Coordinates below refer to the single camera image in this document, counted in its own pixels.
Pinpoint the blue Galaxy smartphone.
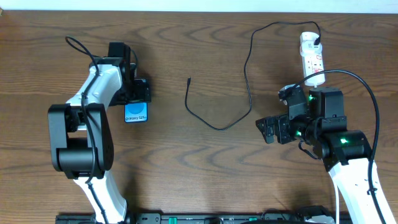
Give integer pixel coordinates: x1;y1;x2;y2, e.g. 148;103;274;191
124;103;148;123

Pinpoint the black USB charging cable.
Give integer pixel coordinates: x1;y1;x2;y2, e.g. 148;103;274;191
185;21;322;131

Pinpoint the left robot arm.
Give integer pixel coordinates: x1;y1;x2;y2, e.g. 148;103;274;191
47;42;151;223

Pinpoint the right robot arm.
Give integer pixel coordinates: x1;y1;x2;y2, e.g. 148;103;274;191
256;87;396;223

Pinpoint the white charger plug adapter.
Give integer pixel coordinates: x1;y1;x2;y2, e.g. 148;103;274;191
300;32;322;51

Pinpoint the white power strip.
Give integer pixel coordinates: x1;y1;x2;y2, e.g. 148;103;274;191
300;41;325;87

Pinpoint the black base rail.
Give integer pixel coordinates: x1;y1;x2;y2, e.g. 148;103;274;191
55;213;353;224

